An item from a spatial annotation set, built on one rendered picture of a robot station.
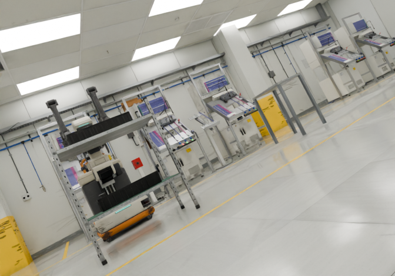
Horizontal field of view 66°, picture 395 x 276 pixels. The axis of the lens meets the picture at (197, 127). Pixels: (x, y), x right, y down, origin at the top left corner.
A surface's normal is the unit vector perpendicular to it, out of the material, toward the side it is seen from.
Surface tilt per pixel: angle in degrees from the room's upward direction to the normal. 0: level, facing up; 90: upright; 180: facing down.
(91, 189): 90
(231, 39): 90
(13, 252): 90
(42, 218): 90
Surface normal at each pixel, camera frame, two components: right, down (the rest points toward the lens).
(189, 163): 0.36, -0.25
